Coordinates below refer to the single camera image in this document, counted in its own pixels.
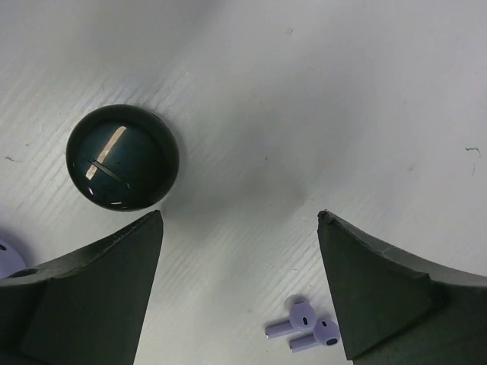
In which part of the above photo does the purple earbud right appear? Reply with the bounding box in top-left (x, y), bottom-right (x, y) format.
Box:
top-left (289, 319), bottom-right (341, 353)

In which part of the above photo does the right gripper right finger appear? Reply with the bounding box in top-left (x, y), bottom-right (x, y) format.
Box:
top-left (317, 211), bottom-right (486, 364)

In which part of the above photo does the purple earbud charging case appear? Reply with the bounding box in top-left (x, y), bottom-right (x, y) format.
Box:
top-left (0, 240), bottom-right (27, 279)

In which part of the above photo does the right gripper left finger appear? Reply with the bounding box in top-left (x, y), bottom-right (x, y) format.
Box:
top-left (1, 210), bottom-right (164, 364)

